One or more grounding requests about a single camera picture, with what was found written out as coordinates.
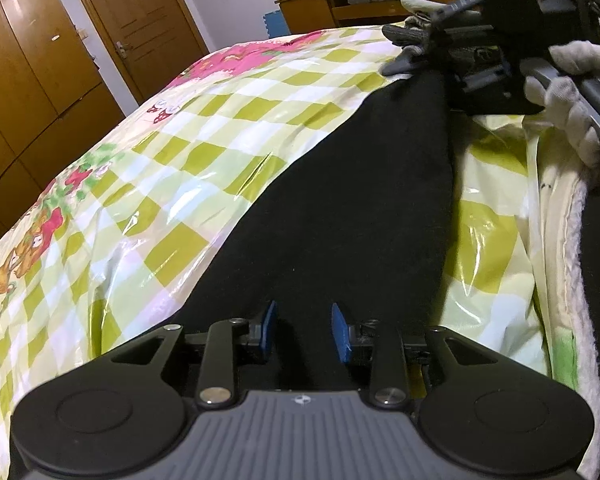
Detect brown wooden wardrobe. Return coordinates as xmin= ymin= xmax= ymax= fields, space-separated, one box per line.
xmin=0 ymin=0 xmax=127 ymax=257

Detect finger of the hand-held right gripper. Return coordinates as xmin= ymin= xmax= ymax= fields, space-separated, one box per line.
xmin=457 ymin=57 xmax=514 ymax=99
xmin=432 ymin=0 xmax=522 ymax=27

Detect checked cartoon printed blanket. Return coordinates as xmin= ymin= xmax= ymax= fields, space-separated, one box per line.
xmin=0 ymin=27 xmax=587 ymax=480

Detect grey knit cloth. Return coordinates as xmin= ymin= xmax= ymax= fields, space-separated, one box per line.
xmin=381 ymin=24 xmax=433 ymax=77

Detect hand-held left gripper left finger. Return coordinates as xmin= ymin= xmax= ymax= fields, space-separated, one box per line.
xmin=110 ymin=301 xmax=280 ymax=407

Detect brown wooden door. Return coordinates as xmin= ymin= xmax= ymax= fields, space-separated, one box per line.
xmin=71 ymin=0 xmax=212 ymax=107

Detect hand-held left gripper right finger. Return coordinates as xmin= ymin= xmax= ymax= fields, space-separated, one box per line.
xmin=331 ymin=302 xmax=497 ymax=407

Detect wooden desk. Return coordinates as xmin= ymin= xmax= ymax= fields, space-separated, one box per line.
xmin=275 ymin=0 xmax=548 ymax=37

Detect person's right hand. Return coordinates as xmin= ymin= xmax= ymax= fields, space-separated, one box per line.
xmin=524 ymin=41 xmax=600 ymax=168

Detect blue foam mat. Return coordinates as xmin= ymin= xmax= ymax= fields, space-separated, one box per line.
xmin=261 ymin=7 xmax=289 ymax=39

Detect black pants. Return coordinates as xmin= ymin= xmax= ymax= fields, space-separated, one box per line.
xmin=180 ymin=67 xmax=457 ymax=395

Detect white fleece blanket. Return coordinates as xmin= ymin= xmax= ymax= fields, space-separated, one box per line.
xmin=544 ymin=160 xmax=600 ymax=480

